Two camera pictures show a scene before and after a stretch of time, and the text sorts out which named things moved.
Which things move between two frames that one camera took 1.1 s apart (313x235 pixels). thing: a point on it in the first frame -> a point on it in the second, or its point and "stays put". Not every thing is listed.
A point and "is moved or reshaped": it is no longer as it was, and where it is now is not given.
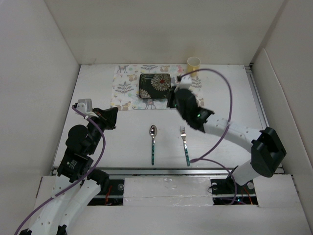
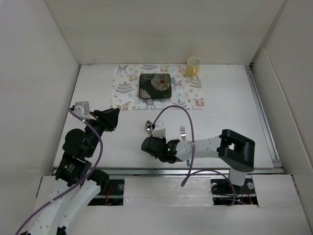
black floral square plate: (154, 85) stays put
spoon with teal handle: (153, 131) is moved or reshaped
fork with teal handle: (183, 134) stays put
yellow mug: (193, 64) stays put
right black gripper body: (184, 115) -> (160, 139)
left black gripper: (108, 116) stays put
